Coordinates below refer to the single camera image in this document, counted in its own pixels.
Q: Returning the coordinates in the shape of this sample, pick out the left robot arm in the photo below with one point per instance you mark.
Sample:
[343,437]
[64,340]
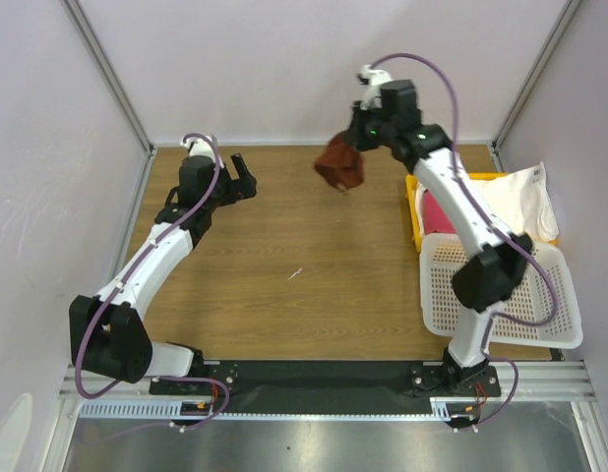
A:
[107,332]

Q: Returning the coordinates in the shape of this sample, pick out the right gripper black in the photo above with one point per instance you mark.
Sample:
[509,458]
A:
[360,133]

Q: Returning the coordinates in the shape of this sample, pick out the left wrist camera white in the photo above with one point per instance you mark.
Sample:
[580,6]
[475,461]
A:
[197,144]

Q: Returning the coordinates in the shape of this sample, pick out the aluminium frame post right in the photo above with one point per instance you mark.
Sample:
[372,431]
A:
[541,62]

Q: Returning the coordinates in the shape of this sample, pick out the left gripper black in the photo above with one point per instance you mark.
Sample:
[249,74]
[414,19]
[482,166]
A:
[238,189]

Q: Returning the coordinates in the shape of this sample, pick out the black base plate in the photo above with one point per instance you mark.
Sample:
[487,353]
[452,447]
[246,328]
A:
[325,387]

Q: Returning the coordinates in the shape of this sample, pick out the aluminium frame post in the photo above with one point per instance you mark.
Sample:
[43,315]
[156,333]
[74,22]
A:
[83,26]
[541,62]

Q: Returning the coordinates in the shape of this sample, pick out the white towel label tag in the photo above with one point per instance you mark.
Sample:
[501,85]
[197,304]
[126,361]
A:
[536,175]

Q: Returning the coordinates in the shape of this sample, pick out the yellow plastic tray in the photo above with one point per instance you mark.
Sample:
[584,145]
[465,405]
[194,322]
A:
[412,216]

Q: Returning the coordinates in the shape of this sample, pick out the aluminium front rail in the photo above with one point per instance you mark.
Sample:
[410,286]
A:
[530,380]

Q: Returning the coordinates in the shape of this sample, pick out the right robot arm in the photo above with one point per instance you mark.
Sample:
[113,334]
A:
[496,256]

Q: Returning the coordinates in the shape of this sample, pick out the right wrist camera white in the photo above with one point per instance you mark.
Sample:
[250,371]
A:
[372,79]

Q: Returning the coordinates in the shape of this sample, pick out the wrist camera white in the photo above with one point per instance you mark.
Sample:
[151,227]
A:
[372,79]
[197,144]

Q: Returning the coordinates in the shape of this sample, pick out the brown cloth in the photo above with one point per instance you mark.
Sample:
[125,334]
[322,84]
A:
[340,165]

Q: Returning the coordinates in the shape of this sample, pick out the white perforated plastic basket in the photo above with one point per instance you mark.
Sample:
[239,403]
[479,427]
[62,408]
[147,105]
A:
[442,255]

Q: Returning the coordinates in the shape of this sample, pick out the aluminium frame post left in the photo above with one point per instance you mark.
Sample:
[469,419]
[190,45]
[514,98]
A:
[83,26]

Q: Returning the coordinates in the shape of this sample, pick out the white towel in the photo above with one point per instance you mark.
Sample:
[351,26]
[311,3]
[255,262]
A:
[525,201]

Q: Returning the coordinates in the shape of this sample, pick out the pink cloth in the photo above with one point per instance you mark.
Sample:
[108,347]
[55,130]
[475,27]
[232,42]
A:
[434,220]

